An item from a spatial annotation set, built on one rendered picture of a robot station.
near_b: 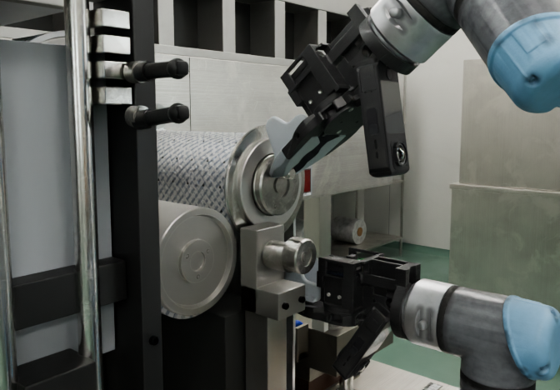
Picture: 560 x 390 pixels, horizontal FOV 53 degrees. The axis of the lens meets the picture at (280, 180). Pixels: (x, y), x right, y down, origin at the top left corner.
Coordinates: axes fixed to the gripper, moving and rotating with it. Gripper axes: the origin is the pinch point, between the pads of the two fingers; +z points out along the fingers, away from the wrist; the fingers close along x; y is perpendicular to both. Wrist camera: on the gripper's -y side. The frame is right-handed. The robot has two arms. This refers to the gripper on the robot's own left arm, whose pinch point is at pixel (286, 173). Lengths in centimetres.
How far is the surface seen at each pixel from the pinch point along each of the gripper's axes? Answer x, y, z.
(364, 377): -26.1, -25.2, 27.1
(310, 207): -78, 20, 56
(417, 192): -451, 80, 205
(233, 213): 5.0, -1.1, 5.9
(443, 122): -451, 117, 142
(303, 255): 2.8, -9.7, 1.7
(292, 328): -7.0, -14.2, 18.0
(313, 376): -13.2, -20.9, 24.8
